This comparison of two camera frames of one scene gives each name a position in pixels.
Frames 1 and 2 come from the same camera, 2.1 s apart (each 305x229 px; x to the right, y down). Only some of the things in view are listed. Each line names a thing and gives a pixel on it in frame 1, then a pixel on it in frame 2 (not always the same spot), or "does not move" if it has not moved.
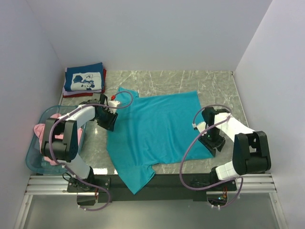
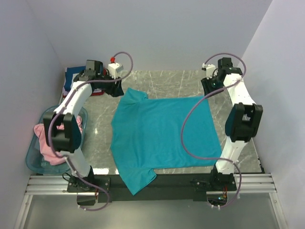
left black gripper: x=110 y=124 -> x=116 y=89
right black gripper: x=211 y=145 -> x=207 y=88
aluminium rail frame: x=57 y=185 does not move
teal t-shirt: x=153 y=130 does not move
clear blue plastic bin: x=81 y=136 does not move
